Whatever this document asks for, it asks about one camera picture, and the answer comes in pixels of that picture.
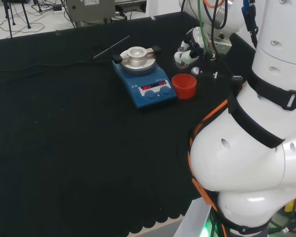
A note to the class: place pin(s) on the red ribbed plastic cup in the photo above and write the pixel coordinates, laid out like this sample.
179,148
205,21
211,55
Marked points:
184,86

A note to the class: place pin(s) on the black bench cloth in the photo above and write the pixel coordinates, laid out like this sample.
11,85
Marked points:
64,148

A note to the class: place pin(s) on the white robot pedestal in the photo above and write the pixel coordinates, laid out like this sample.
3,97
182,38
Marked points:
192,219

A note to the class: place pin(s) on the thin metal probe rod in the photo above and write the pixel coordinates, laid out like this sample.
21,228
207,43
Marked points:
111,47

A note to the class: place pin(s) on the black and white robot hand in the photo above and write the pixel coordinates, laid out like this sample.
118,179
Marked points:
188,58

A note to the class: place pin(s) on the clear round-bottom glass flask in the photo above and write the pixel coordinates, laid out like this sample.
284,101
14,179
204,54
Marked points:
182,65

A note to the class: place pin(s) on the grey metal box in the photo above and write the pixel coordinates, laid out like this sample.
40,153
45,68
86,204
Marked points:
88,10

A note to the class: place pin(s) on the black tripod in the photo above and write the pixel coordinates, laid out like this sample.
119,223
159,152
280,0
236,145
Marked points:
11,17
26,14

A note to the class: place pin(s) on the heater with blue base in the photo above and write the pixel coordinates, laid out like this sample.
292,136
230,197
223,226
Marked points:
150,82

